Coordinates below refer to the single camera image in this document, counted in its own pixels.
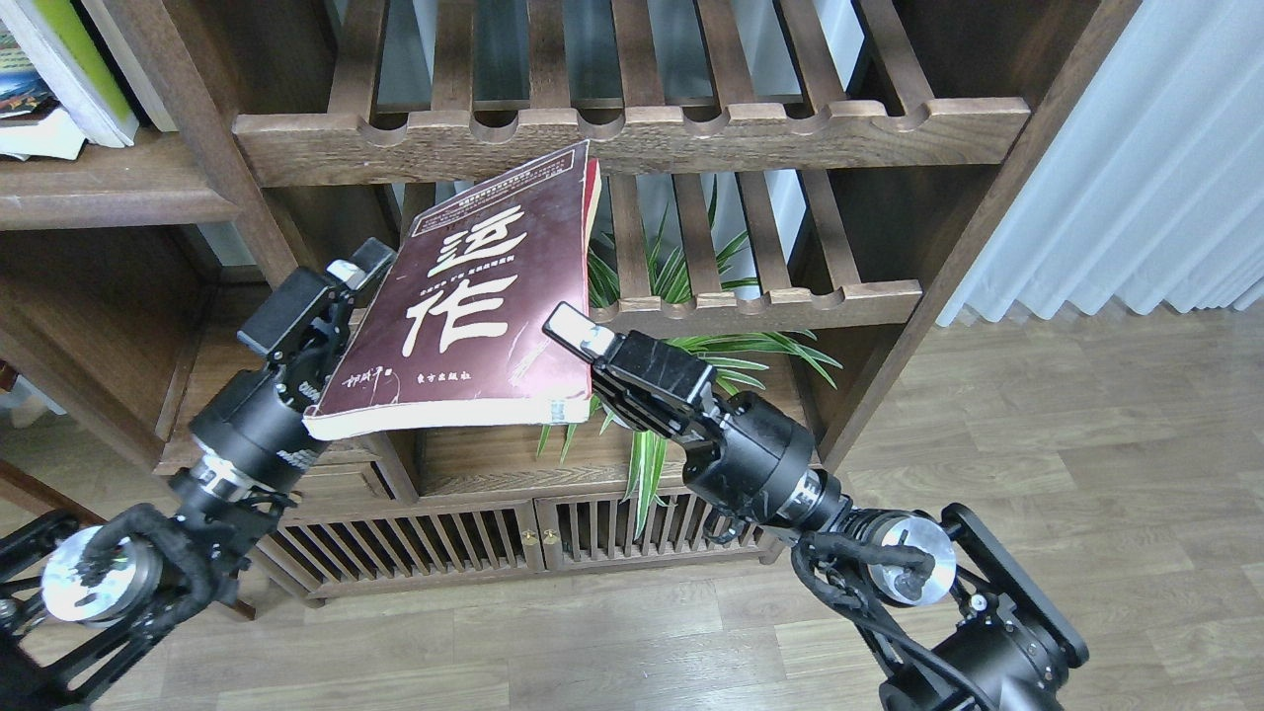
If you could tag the yellow green cover book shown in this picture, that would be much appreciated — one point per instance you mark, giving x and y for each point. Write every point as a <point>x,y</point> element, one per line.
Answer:
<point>54,38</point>

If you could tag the dark wooden side frame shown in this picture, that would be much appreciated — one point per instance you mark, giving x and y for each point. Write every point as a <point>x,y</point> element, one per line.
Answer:
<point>34,496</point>

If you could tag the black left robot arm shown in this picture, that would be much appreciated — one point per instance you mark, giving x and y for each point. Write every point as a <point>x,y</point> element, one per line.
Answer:
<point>82,605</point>

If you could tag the white pleated curtain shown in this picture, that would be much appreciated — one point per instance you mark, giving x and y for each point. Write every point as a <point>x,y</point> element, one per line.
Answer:
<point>1152,192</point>

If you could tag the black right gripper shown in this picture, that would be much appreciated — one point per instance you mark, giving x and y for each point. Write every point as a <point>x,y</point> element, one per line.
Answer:
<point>743,456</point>

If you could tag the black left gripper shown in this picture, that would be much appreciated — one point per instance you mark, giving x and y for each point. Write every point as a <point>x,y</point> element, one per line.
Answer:
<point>254,443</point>

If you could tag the maroon book white characters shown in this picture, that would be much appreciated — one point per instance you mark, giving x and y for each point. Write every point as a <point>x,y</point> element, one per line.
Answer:
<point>454,336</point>

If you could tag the dark wooden bookshelf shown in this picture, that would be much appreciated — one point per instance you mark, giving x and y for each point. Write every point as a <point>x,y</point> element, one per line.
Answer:
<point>870,197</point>

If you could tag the green spider plant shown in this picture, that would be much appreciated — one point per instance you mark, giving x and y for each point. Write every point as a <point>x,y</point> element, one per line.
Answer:
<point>668,279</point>

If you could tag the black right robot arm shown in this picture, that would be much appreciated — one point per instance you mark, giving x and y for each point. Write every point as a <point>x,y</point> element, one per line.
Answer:
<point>953,621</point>

